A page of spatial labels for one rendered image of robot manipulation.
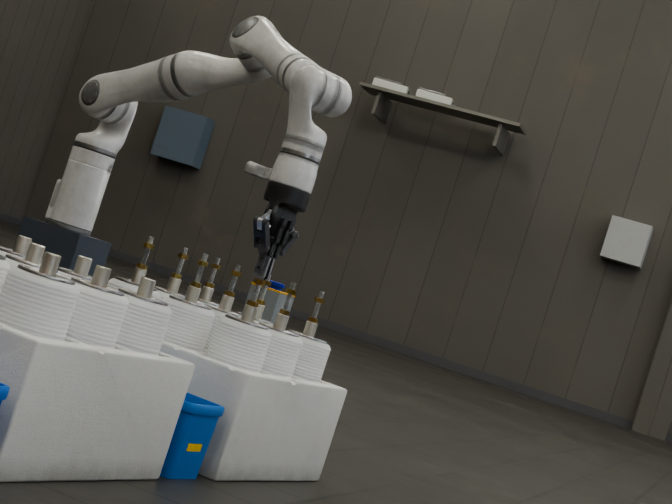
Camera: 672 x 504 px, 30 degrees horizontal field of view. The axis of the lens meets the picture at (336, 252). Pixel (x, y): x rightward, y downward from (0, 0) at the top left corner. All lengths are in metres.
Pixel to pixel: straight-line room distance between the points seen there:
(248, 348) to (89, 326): 0.43
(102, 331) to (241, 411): 0.39
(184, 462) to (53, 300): 0.45
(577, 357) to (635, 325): 0.60
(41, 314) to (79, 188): 1.05
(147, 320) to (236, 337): 0.29
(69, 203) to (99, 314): 0.95
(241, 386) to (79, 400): 0.42
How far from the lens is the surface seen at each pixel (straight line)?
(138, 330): 1.81
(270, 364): 2.18
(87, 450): 1.72
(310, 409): 2.25
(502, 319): 11.85
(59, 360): 1.60
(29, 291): 1.62
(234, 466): 2.08
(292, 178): 2.08
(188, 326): 2.13
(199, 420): 1.95
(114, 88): 2.61
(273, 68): 2.25
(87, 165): 2.65
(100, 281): 1.74
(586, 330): 11.74
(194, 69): 2.49
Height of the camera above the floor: 0.34
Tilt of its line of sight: 2 degrees up
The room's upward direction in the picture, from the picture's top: 18 degrees clockwise
